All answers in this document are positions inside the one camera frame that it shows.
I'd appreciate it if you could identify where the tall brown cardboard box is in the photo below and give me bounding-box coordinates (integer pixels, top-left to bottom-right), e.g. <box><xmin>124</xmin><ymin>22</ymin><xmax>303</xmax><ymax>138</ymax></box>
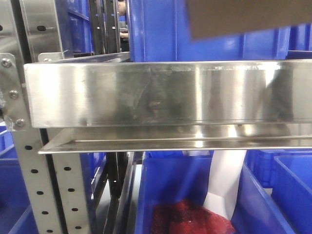
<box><xmin>186</xmin><ymin>0</ymin><xmax>312</xmax><ymax>39</ymax></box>

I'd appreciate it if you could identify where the stainless steel shelf tray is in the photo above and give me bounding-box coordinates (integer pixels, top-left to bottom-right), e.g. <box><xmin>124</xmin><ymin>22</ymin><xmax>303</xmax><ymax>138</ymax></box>
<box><xmin>24</xmin><ymin>59</ymin><xmax>312</xmax><ymax>154</ymax></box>

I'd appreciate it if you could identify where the blue bin below shelf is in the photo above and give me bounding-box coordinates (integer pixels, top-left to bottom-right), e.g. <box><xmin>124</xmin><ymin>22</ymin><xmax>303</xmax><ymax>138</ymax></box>
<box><xmin>134</xmin><ymin>156</ymin><xmax>294</xmax><ymax>234</ymax></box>

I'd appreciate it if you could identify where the blue bin on shelf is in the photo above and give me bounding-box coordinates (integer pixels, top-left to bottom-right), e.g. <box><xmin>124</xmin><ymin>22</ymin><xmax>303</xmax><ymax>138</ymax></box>
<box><xmin>127</xmin><ymin>0</ymin><xmax>291</xmax><ymax>62</ymax></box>

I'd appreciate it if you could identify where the perforated steel shelf upright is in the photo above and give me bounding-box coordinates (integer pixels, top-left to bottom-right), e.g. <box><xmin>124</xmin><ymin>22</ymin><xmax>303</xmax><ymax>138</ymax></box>
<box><xmin>0</xmin><ymin>0</ymin><xmax>96</xmax><ymax>234</ymax></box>

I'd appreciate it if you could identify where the white paper sheet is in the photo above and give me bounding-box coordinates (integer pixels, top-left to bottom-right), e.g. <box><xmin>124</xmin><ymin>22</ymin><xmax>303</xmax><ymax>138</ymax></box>
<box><xmin>203</xmin><ymin>150</ymin><xmax>246</xmax><ymax>220</ymax></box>

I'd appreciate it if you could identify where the red mesh bag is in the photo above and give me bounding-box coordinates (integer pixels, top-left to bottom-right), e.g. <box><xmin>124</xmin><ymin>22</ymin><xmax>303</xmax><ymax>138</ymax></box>
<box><xmin>150</xmin><ymin>199</ymin><xmax>236</xmax><ymax>234</ymax></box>

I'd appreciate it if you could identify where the blue bin lower right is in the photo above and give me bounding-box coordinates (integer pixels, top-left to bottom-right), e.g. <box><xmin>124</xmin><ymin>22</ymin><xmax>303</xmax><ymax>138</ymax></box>
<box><xmin>272</xmin><ymin>156</ymin><xmax>312</xmax><ymax>234</ymax></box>

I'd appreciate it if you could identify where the blue bin lower left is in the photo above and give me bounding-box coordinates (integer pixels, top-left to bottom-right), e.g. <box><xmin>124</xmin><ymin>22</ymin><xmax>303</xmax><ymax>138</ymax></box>
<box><xmin>0</xmin><ymin>159</ymin><xmax>38</xmax><ymax>234</ymax></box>

